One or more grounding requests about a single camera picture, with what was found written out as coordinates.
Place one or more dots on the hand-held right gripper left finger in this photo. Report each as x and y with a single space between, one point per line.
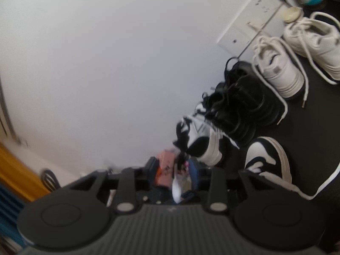
153 172

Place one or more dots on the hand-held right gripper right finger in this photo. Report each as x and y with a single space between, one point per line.
194 172

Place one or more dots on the black and white sneaker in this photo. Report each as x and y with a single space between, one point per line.
255 151
202 143

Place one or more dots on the black-white sneaker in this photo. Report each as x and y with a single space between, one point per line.
232 141

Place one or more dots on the pink cosmetic packet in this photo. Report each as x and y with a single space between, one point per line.
182 167

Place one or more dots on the pink cardboard box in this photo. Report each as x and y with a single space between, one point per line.
168 159

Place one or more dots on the black leather shoe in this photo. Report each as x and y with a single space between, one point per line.
252 90
231 117

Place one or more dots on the blue ribbed object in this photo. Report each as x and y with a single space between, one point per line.
10 212

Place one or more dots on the cream paper cup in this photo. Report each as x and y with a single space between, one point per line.
292 14

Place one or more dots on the white wall socket panel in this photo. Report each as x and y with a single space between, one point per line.
239 32

